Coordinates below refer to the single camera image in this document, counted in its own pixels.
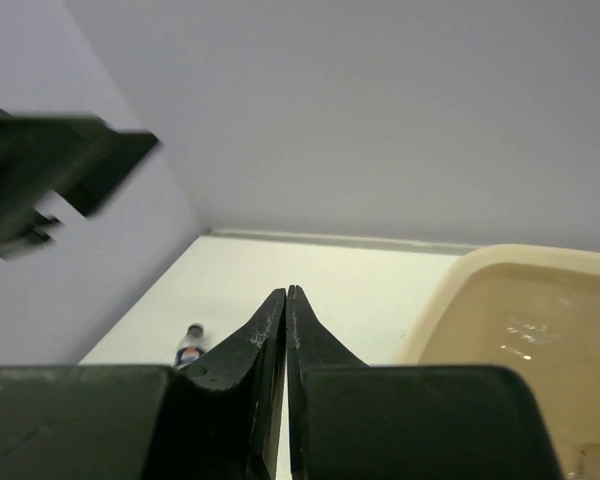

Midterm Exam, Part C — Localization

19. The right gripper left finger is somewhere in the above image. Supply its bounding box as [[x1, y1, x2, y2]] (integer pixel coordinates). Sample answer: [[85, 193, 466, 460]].
[[0, 289, 286, 479]]

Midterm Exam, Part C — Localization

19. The metal table rail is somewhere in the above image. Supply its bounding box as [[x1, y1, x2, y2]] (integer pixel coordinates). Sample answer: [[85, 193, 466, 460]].
[[208, 228, 482, 256]]

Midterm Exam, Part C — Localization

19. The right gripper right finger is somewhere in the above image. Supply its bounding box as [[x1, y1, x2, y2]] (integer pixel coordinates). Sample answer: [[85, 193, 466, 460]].
[[286, 286, 562, 479]]

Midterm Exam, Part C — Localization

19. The black cap small bottle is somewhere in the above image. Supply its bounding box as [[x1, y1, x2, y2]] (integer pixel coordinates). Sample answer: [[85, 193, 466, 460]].
[[174, 324, 208, 369]]

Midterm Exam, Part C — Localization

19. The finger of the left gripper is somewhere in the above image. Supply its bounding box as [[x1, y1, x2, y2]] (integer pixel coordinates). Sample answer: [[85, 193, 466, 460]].
[[0, 109, 160, 258]]

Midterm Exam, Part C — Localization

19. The beige plastic bin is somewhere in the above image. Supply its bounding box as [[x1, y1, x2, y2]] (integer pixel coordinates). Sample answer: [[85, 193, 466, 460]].
[[395, 245, 600, 479]]

